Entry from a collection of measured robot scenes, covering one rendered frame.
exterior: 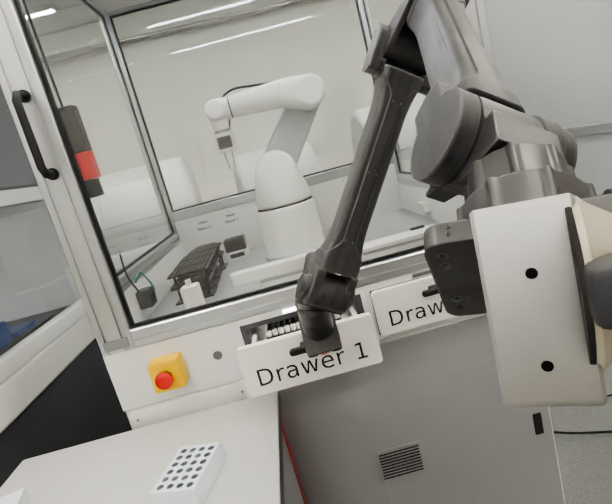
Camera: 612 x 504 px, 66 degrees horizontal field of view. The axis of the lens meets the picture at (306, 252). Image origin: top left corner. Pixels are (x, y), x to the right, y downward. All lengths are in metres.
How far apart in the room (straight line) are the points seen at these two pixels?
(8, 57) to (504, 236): 1.08
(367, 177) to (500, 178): 0.41
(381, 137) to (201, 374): 0.72
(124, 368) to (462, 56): 0.98
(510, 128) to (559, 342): 0.15
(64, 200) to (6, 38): 0.34
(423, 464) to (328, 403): 0.30
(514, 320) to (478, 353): 0.98
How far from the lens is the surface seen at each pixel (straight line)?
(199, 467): 0.94
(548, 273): 0.27
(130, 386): 1.23
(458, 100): 0.38
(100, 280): 1.16
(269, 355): 1.00
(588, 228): 0.27
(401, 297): 1.12
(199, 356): 1.17
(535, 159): 0.34
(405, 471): 1.35
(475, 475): 1.42
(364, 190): 0.71
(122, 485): 1.07
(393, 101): 0.73
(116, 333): 1.19
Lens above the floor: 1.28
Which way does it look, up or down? 12 degrees down
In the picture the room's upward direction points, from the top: 15 degrees counter-clockwise
